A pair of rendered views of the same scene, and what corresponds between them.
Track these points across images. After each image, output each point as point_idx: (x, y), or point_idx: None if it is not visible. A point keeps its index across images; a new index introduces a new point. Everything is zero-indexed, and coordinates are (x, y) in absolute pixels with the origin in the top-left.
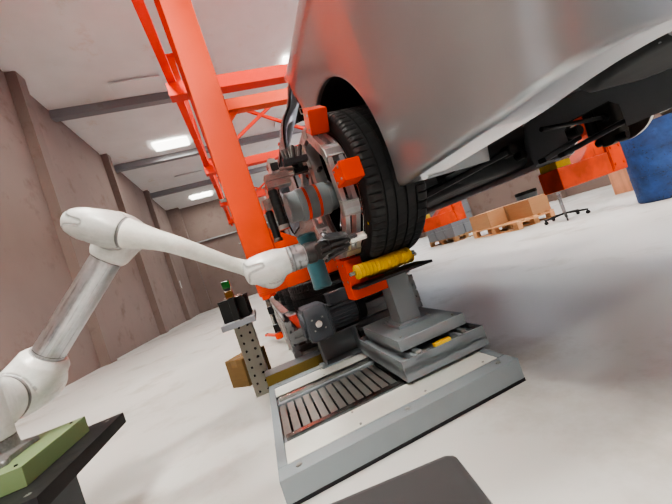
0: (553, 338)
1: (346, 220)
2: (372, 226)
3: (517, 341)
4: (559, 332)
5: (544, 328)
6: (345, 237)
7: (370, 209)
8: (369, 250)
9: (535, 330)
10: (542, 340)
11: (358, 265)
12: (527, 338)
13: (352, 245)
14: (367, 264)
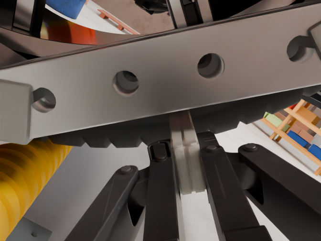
0: (71, 220)
1: (298, 87)
2: (226, 123)
3: (33, 221)
4: (71, 207)
5: (52, 194)
6: (250, 197)
7: (302, 90)
8: (73, 134)
9: (44, 196)
10: (62, 223)
11: (2, 199)
12: (42, 215)
13: (51, 98)
14: (30, 188)
